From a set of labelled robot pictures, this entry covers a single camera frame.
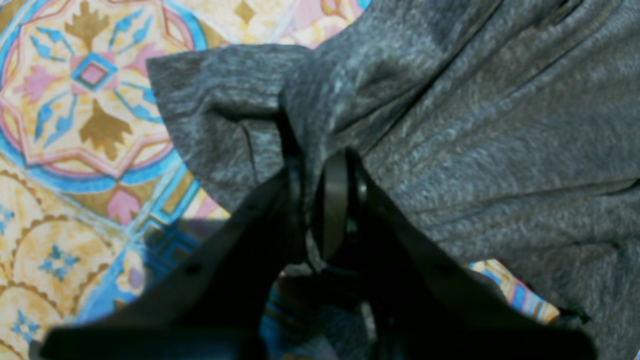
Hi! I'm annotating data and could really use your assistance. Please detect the patterned tablecloth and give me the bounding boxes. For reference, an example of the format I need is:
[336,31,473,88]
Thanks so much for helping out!
[0,0,561,360]

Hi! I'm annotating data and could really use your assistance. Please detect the grey t-shirt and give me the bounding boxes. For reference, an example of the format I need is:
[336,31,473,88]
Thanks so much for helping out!
[146,0,640,360]

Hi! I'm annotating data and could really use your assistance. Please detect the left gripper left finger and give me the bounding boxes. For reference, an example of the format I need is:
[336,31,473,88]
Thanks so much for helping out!
[39,116,306,360]

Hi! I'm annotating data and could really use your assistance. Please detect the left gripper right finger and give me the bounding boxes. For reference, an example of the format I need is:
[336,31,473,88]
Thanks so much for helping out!
[313,149,597,360]

